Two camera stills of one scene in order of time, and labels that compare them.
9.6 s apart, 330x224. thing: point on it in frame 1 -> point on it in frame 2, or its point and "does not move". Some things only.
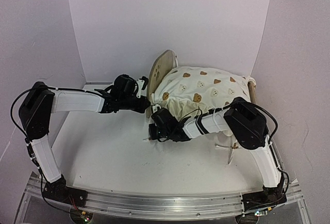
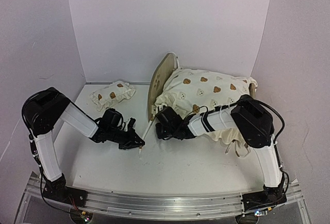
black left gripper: (144, 106) -> (130, 143)
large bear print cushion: (188, 91) does not move
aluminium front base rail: (158, 206) does not move
